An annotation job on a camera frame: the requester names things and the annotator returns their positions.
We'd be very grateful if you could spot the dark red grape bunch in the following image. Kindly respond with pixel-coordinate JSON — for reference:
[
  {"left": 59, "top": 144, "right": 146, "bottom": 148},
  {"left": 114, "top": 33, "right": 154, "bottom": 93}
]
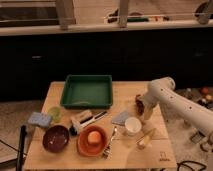
[{"left": 135, "top": 94, "right": 144, "bottom": 115}]

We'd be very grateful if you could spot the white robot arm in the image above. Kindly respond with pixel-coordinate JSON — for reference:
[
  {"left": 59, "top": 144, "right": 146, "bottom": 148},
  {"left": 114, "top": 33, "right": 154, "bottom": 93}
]
[{"left": 141, "top": 77, "right": 213, "bottom": 145}]

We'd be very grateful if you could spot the green plastic tray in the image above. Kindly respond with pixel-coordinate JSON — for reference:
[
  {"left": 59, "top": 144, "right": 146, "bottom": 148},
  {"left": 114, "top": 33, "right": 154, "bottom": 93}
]
[{"left": 60, "top": 75, "right": 113, "bottom": 109}]

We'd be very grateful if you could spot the white plastic cup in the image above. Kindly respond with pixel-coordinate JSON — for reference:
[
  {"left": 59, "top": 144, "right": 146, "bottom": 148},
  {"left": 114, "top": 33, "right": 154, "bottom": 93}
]
[{"left": 125, "top": 117, "right": 142, "bottom": 136}]

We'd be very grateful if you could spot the grey folded cloth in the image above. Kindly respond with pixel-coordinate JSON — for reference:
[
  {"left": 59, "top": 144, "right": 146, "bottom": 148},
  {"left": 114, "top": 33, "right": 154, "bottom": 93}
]
[{"left": 111, "top": 111, "right": 129, "bottom": 126}]

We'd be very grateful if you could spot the yellow banana toy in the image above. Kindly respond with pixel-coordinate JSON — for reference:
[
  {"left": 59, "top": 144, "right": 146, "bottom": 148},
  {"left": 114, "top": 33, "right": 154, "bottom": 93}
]
[{"left": 137, "top": 128, "right": 156, "bottom": 149}]

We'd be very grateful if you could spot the orange round fruit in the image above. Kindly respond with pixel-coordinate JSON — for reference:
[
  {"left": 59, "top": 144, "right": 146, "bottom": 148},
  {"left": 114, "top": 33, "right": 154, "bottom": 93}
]
[{"left": 87, "top": 131, "right": 101, "bottom": 144}]

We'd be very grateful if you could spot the silver fork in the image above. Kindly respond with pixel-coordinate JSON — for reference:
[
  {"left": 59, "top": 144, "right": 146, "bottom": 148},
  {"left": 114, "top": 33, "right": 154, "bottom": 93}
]
[{"left": 102, "top": 126, "right": 117, "bottom": 159}]

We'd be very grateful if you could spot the orange plate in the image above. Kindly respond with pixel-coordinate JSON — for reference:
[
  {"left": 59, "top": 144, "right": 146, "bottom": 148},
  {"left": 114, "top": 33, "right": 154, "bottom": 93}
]
[{"left": 77, "top": 125, "right": 108, "bottom": 157}]

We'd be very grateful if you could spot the green small cup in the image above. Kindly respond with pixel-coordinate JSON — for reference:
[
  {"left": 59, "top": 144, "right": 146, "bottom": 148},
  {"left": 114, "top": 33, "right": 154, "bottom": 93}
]
[{"left": 48, "top": 107, "right": 61, "bottom": 123}]

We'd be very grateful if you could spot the dark purple bowl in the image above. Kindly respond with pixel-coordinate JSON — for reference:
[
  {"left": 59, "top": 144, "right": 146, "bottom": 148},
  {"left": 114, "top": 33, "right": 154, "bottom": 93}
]
[{"left": 42, "top": 125, "right": 69, "bottom": 153}]

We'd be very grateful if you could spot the blue sponge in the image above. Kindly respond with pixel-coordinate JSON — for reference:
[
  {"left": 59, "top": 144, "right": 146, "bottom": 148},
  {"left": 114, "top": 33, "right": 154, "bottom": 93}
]
[{"left": 28, "top": 112, "right": 52, "bottom": 128}]

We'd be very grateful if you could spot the black stand pole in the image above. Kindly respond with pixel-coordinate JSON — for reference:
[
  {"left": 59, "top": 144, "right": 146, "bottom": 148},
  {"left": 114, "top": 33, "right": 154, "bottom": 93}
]
[{"left": 16, "top": 125, "right": 27, "bottom": 171}]

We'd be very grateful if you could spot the white brush with black handle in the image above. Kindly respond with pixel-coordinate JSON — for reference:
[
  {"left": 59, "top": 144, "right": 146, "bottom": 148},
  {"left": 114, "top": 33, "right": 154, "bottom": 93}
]
[{"left": 69, "top": 110, "right": 107, "bottom": 136}]

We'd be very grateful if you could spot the wooden rail post middle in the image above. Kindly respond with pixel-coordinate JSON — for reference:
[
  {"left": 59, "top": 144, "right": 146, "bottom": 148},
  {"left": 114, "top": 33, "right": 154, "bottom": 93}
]
[{"left": 118, "top": 0, "right": 129, "bottom": 28}]

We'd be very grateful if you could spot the wooden rail post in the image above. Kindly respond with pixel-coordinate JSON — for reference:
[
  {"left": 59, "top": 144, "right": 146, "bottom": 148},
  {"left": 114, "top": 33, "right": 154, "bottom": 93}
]
[
  {"left": 118, "top": 0, "right": 129, "bottom": 28},
  {"left": 55, "top": 0, "right": 76, "bottom": 30}
]

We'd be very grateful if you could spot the wooden rail post left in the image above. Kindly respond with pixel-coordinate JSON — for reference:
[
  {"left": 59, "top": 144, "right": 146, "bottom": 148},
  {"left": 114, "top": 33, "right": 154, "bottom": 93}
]
[{"left": 55, "top": 0, "right": 76, "bottom": 30}]

